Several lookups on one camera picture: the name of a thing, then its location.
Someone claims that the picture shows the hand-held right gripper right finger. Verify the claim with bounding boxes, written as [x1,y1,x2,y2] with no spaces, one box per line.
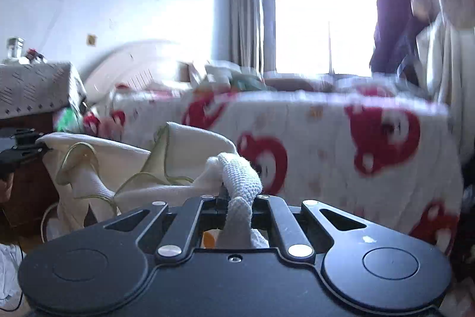
[251,194,367,261]

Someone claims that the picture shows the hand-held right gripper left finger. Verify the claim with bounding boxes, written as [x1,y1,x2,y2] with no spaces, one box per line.
[103,194,228,264]

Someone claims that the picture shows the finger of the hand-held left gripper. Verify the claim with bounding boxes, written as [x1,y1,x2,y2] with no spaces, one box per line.
[0,129,51,177]

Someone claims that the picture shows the white knit garment green trim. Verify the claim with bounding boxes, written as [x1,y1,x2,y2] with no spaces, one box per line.
[40,122,272,251]

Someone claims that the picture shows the dark purple hanging clothes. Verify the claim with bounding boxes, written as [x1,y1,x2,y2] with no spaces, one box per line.
[369,0,433,87]

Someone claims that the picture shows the brown wooden cabinet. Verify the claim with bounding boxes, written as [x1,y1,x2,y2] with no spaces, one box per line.
[0,108,62,241]

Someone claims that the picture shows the green patterned cloth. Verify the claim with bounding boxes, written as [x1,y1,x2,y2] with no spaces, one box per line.
[55,108,85,134]

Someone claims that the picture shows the patterned beige cabinet cover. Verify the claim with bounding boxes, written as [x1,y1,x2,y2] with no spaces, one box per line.
[0,61,88,118]

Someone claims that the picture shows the white blanket with red figures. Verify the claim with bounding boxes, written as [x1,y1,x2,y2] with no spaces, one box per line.
[85,81,464,256]

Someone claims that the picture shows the clear glass bottle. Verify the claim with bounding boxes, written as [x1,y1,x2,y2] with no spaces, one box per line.
[6,37,25,62]

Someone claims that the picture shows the pile of pillows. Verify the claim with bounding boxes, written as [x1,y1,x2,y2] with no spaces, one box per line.
[177,60,268,92]

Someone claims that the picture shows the cream bed headboard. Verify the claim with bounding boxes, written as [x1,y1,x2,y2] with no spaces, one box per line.
[83,39,194,103]

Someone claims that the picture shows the grey curtain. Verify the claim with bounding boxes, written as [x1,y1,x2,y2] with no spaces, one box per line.
[229,0,265,75]

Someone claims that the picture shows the bright window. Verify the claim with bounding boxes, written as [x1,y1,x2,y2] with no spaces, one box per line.
[274,0,378,75]

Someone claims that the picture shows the white hanging cloth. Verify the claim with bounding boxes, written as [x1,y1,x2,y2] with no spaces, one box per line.
[405,0,475,162]

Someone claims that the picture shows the white cable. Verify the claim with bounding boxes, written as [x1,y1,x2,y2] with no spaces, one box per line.
[40,203,61,244]

